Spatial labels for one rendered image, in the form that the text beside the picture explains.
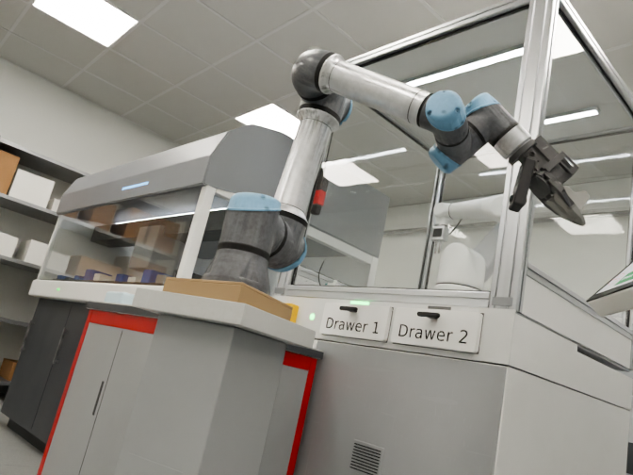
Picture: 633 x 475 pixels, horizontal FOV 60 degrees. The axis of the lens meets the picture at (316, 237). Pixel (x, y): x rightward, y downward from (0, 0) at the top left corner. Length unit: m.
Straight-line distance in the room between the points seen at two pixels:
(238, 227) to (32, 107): 4.75
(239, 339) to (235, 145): 1.59
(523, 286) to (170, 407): 0.96
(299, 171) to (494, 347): 0.69
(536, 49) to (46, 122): 4.74
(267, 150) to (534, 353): 1.57
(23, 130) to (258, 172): 3.47
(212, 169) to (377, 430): 1.33
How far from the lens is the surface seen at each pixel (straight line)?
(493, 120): 1.31
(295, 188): 1.35
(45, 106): 5.86
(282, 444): 1.86
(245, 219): 1.19
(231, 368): 1.07
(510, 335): 1.55
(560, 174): 1.31
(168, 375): 1.14
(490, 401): 1.54
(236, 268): 1.15
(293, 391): 1.85
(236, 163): 2.55
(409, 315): 1.70
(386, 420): 1.72
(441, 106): 1.16
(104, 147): 5.94
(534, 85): 1.82
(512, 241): 1.62
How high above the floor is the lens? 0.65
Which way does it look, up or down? 15 degrees up
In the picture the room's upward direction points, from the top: 13 degrees clockwise
